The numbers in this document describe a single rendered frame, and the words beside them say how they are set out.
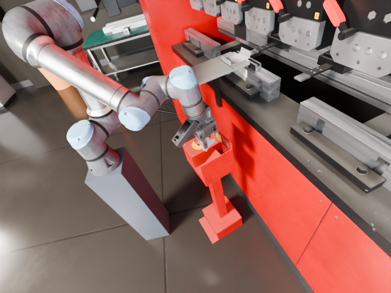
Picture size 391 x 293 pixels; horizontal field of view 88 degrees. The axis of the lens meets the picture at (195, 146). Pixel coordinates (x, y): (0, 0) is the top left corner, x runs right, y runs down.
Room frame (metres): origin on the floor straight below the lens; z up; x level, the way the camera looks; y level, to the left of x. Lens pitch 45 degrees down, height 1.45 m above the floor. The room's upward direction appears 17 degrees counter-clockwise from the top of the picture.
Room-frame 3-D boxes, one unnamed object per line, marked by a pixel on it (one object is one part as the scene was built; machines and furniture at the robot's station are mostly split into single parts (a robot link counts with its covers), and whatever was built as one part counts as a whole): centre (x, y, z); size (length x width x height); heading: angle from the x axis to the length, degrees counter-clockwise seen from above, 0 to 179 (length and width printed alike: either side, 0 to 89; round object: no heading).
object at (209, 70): (0.94, -0.21, 1.00); 0.26 x 0.18 x 0.01; 101
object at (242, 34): (0.97, -0.35, 1.11); 0.10 x 0.02 x 0.10; 11
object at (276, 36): (0.99, -0.51, 1.01); 0.26 x 0.12 x 0.05; 101
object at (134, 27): (3.72, 0.12, 0.39); 2.15 x 0.83 x 0.78; 87
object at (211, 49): (1.51, -0.25, 0.92); 0.50 x 0.06 x 0.10; 11
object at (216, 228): (0.63, -0.01, 0.06); 0.25 x 0.20 x 0.12; 107
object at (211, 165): (0.64, -0.04, 0.75); 0.20 x 0.16 x 0.18; 17
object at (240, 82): (0.92, -0.30, 0.89); 0.30 x 0.05 x 0.03; 11
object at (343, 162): (0.36, -0.41, 0.89); 0.30 x 0.05 x 0.03; 11
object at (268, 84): (0.91, -0.36, 0.92); 0.39 x 0.06 x 0.10; 11
